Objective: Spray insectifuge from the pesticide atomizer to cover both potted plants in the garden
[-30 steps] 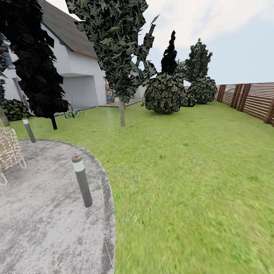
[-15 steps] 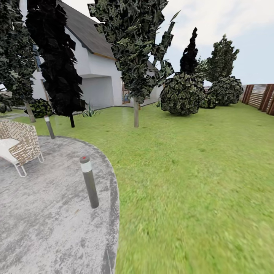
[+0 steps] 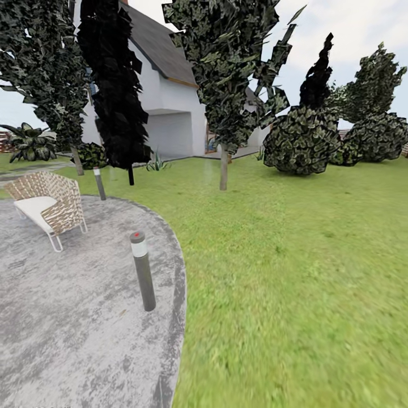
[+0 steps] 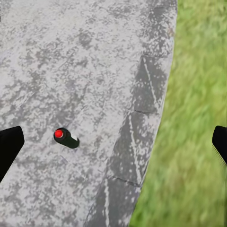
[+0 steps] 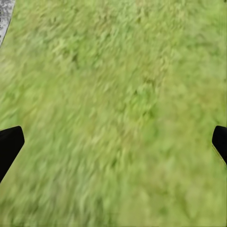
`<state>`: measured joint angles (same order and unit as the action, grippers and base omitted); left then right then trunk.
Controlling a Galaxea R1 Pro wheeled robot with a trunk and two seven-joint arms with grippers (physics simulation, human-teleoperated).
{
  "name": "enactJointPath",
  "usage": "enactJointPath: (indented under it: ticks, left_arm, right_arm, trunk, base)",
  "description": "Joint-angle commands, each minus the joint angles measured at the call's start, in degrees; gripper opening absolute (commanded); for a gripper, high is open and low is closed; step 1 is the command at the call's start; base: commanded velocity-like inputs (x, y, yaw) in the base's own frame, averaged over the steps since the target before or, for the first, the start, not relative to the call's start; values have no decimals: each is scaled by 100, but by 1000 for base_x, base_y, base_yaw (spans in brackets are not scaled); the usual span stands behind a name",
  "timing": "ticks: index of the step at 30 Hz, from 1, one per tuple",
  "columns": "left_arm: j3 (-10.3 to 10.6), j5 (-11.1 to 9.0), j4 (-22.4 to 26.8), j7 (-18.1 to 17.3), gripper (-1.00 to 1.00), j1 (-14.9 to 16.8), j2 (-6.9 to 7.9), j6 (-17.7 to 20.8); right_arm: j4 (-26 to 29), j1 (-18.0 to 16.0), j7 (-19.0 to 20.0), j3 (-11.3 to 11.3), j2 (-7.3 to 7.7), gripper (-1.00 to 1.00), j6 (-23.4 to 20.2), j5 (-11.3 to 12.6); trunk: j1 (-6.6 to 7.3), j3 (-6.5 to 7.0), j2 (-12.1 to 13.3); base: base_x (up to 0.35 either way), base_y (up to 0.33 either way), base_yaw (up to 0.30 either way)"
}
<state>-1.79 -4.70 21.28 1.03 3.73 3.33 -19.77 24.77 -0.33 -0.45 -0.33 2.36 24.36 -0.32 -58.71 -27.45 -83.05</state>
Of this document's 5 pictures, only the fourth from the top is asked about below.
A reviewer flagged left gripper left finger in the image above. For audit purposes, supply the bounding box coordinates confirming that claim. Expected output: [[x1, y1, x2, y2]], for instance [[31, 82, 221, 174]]
[[0, 126, 25, 182]]

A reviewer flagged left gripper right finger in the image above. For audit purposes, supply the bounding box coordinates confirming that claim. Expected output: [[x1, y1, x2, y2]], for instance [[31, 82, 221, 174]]
[[212, 125, 227, 164]]

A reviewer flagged insectifuge atomizer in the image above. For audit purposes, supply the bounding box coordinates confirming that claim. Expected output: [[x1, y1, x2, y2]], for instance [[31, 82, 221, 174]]
[[52, 127, 80, 149]]

